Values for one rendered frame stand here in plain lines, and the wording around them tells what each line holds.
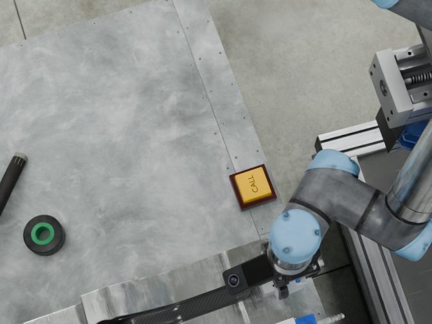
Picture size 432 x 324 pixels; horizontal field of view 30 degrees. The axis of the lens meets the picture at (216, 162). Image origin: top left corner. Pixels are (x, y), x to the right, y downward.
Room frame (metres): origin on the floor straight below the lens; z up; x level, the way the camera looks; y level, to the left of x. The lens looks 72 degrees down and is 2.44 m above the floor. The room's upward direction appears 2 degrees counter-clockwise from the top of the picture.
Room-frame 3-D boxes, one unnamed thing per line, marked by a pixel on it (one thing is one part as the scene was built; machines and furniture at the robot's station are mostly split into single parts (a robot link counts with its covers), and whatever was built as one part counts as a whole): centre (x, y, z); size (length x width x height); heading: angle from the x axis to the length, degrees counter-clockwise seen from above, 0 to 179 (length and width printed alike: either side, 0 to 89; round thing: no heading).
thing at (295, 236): (0.28, -0.12, 1.21); 0.09 x 0.08 x 0.11; 147
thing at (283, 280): (0.27, -0.12, 1.05); 0.09 x 0.08 x 0.12; 107
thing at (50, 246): (0.39, 0.36, 0.82); 0.08 x 0.08 x 0.04
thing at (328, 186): (0.35, -0.19, 1.21); 0.11 x 0.11 x 0.08; 57
